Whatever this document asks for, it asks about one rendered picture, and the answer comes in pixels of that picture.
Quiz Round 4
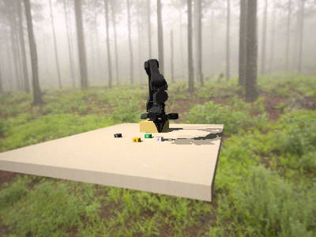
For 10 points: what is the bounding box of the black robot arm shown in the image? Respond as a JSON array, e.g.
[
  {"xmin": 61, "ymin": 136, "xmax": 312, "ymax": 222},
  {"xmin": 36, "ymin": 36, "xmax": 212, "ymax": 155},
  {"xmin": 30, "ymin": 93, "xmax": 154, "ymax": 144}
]
[{"xmin": 144, "ymin": 59, "xmax": 168, "ymax": 119}]

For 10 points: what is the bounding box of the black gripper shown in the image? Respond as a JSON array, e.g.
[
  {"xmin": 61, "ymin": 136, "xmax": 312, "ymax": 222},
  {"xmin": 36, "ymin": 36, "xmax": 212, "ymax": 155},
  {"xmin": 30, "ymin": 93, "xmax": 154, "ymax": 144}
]
[{"xmin": 141, "ymin": 103, "xmax": 179, "ymax": 133}]

